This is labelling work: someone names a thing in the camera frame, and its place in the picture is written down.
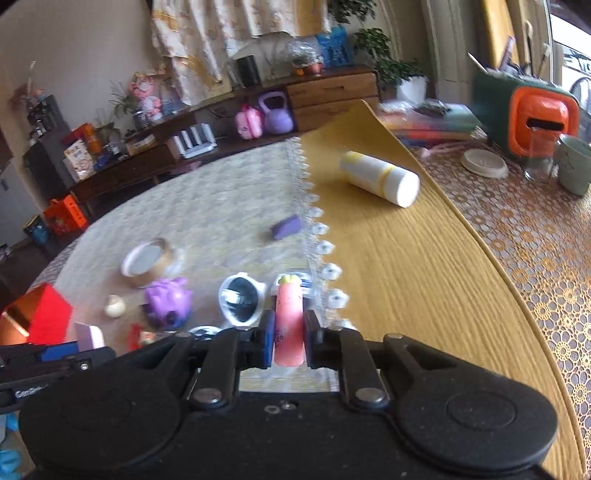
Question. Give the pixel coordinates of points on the orange paper bag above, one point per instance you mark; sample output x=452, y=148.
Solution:
x=65, y=216

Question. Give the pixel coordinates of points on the red metal tin box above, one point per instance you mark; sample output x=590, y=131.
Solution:
x=39, y=317

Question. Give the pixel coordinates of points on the black mini fridge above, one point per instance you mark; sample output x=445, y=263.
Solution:
x=45, y=159

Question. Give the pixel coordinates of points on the purple kettlebell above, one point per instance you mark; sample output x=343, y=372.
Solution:
x=276, y=120

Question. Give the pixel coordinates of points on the pink tube with green cap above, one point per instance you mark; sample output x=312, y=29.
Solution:
x=289, y=336

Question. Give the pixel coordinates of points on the clear glass cup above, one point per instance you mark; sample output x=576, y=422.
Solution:
x=540, y=163

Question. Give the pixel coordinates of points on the small cream shell ball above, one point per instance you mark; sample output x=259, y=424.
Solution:
x=114, y=307

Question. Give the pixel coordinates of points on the red snack wrapper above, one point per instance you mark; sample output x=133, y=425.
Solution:
x=139, y=336

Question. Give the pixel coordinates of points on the white and yellow bottle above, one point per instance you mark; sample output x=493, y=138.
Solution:
x=386, y=180

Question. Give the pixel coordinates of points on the purple rectangular block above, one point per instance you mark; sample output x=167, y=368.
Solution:
x=287, y=227

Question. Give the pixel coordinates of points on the green ceramic mug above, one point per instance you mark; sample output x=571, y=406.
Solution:
x=574, y=164

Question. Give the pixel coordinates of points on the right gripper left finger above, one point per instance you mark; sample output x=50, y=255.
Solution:
x=256, y=344

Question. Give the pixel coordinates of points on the wooden tv cabinet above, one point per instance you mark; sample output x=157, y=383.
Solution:
x=311, y=100

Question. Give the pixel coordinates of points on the orange green tissue box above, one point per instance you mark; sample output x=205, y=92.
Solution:
x=511, y=107

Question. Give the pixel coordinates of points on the teal bucket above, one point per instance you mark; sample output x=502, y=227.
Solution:
x=37, y=230

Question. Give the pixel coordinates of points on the purple dinosaur toy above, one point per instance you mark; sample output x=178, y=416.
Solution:
x=167, y=303

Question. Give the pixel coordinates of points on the brown tape roll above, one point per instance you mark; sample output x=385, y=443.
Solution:
x=148, y=262

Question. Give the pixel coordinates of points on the cream round coaster lid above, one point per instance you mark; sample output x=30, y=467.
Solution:
x=485, y=163

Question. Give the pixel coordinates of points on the quilted cream table cloth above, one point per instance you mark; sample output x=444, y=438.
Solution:
x=218, y=219

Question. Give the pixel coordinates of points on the white round sunglasses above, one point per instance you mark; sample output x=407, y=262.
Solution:
x=238, y=301

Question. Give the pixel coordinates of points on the cereal box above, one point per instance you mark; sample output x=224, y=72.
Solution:
x=80, y=162

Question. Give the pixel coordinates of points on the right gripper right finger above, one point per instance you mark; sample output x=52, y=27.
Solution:
x=321, y=344

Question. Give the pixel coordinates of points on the pink toy backpack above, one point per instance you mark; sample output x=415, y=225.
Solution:
x=249, y=123

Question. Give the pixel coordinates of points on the potted green plant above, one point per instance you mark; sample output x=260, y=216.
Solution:
x=375, y=45

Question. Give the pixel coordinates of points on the stack of colourful books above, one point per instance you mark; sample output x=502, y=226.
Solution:
x=431, y=122

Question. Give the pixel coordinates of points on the white wifi router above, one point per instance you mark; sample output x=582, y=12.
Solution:
x=195, y=141

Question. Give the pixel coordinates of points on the blue gloved left hand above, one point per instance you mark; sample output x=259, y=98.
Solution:
x=10, y=459

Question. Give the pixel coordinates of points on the black cylinder speaker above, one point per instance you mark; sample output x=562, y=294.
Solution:
x=248, y=71

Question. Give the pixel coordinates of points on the floral curtain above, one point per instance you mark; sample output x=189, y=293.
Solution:
x=198, y=39

